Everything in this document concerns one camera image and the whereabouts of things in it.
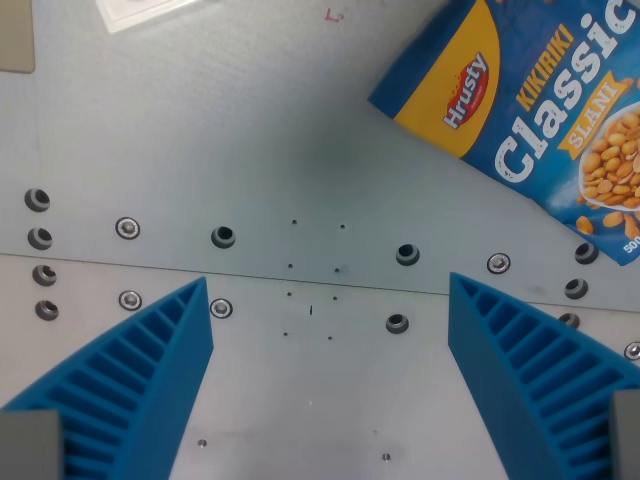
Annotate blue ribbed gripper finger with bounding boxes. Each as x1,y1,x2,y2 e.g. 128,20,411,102
447,271,640,480
0,276,215,480

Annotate blue Hrusty Classic peanut bag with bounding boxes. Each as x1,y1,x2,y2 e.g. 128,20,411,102
367,0,640,267

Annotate beige flat pad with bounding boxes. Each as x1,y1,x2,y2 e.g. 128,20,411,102
0,0,37,74

